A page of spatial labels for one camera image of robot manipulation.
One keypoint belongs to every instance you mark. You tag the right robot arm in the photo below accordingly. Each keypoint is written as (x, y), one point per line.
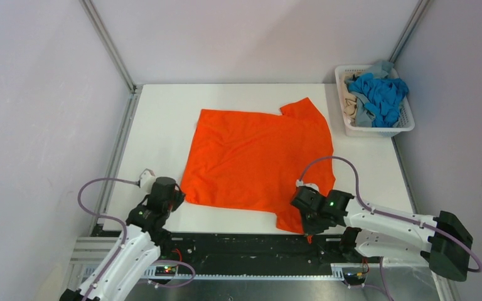
(442, 242)

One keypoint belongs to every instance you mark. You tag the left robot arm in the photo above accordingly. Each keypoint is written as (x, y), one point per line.
(140, 243)

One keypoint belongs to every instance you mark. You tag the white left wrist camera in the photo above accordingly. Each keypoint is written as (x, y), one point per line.
(146, 180)

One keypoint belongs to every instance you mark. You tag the right controller board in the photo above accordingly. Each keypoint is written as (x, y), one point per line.
(355, 279)

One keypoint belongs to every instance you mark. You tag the controller board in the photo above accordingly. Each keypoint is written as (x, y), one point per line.
(166, 271)
(355, 279)

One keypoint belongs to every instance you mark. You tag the blue t shirt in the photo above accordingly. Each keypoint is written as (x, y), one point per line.
(379, 99)

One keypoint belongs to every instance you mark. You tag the orange t shirt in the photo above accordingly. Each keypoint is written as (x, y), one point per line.
(252, 160)

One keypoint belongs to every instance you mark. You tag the white plastic laundry basket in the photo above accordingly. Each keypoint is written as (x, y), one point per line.
(406, 123)

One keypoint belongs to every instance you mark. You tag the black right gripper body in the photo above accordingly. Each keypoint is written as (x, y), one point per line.
(310, 224)

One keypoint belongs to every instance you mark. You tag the right aluminium frame post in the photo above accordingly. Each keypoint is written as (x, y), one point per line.
(410, 27)

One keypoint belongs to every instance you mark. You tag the beige t shirt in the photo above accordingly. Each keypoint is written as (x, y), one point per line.
(350, 106)

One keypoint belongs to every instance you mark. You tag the aluminium frame post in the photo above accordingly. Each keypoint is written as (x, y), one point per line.
(99, 26)
(410, 27)

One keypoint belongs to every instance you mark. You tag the aluminium base frame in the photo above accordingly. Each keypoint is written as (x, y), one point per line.
(401, 279)

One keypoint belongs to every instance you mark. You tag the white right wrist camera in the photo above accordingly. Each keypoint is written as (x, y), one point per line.
(300, 184)

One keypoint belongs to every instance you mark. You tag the left controller board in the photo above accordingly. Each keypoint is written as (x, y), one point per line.
(166, 271)

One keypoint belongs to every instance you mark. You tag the left aluminium frame post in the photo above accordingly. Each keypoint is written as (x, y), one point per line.
(99, 26)

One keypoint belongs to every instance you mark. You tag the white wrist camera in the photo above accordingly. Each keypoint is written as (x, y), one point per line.
(146, 180)
(300, 184)

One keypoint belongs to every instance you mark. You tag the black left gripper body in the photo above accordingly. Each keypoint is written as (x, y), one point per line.
(174, 204)

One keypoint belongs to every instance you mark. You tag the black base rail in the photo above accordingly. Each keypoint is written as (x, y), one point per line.
(261, 255)

